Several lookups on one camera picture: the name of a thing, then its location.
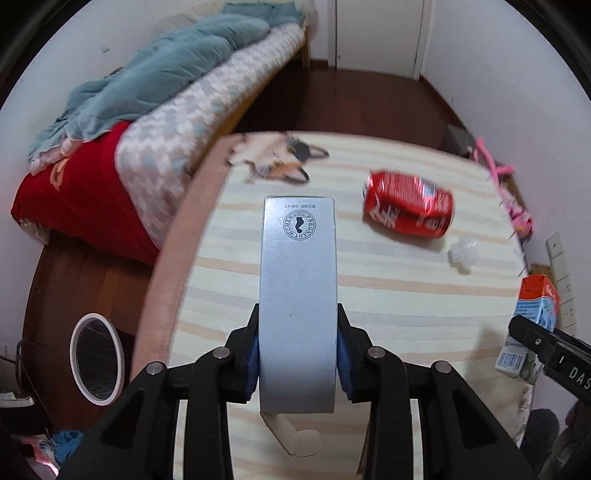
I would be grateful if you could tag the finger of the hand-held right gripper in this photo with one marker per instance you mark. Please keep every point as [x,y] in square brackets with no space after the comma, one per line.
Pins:
[531,336]

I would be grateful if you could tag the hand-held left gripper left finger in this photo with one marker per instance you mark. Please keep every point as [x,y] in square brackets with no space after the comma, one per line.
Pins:
[251,367]

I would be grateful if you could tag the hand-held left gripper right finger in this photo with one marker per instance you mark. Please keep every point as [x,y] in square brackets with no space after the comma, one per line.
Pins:
[344,369]

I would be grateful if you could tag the blue and white milk carton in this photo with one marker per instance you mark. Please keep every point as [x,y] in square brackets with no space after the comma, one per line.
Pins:
[538,300]

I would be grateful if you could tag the long grey cardboard box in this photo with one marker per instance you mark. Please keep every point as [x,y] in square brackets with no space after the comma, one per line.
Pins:
[298,300]

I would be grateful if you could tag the white rimmed trash bin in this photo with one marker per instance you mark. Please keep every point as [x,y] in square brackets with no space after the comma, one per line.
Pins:
[94,360]

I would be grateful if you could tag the striped cat print tablecloth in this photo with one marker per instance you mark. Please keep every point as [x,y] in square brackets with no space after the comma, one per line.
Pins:
[415,304]

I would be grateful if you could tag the clear crumpled plastic piece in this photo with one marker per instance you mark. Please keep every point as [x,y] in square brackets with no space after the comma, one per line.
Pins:
[463,254]

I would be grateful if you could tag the pink plush toy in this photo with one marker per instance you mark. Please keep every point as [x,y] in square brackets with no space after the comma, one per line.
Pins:
[512,203]

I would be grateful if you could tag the crushed red soda can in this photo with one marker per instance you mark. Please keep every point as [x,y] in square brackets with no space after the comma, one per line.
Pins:
[408,203]

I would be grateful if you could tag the blue cloth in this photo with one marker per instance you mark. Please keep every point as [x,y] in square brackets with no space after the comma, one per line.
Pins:
[67,447]

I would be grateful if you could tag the grey storage box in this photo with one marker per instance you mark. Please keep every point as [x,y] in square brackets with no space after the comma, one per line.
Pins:
[459,141]

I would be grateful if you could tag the red blanket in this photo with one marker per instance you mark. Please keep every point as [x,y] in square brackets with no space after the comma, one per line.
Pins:
[83,194]

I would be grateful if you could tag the grey checkered bed sheet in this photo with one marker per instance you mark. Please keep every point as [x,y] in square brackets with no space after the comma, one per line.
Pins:
[184,120]

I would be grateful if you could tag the wooden bed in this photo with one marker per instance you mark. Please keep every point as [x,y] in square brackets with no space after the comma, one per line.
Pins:
[161,115]

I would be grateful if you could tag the teal quilt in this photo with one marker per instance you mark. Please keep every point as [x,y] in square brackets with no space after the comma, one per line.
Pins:
[152,78]

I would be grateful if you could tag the white door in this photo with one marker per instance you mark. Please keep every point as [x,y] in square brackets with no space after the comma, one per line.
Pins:
[378,32]

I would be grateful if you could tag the teal pillow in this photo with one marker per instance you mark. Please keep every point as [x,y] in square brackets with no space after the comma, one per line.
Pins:
[286,13]

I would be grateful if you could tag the white wall socket strip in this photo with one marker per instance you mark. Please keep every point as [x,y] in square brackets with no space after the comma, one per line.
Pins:
[561,267]

